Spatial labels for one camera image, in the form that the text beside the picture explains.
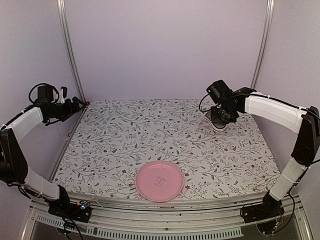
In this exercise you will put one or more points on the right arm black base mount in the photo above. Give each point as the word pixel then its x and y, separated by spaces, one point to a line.
pixel 262 215

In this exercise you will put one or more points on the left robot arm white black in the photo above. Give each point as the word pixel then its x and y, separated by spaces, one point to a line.
pixel 14 169

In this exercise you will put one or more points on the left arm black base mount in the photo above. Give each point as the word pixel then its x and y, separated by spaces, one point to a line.
pixel 79 212

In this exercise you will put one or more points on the grey canvas sneaker white laces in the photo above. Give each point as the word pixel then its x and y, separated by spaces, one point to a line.
pixel 215 122

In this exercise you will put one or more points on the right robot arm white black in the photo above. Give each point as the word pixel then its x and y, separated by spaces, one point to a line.
pixel 303 122

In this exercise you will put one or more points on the aluminium frame post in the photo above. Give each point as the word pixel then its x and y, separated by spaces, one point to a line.
pixel 62 13
pixel 269 11

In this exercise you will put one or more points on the right aluminium frame post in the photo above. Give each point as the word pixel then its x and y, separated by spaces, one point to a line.
pixel 269 11

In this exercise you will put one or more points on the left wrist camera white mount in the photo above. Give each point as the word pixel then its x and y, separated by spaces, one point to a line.
pixel 62 95

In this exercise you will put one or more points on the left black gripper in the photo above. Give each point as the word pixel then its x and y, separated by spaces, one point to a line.
pixel 71 110

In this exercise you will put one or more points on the front aluminium rail frame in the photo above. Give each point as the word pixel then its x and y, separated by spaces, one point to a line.
pixel 209 219

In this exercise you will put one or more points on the left aluminium frame post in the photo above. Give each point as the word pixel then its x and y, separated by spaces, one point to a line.
pixel 62 13

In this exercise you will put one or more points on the pink round plate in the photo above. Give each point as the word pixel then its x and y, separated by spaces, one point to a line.
pixel 159 181

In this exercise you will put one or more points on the floral patterned table mat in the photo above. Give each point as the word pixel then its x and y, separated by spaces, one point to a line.
pixel 115 138

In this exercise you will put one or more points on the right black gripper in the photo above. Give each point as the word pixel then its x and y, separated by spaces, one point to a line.
pixel 215 119

